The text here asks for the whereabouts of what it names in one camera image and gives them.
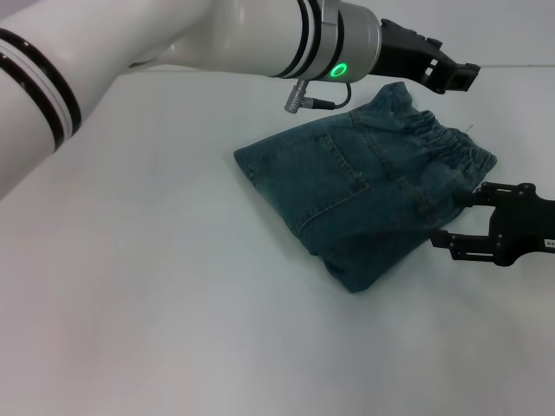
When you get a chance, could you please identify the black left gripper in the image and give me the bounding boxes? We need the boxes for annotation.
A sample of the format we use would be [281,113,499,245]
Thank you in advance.
[369,17,482,94]

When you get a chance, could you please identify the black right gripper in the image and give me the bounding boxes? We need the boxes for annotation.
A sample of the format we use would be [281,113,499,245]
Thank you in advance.
[429,181,555,267]

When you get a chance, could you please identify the blue denim shorts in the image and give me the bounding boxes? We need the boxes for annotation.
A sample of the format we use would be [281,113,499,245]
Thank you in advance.
[232,81,499,295]

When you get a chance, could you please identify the grey left arm cable connector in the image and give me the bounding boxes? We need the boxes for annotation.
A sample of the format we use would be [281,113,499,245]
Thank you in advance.
[283,79,353,115]

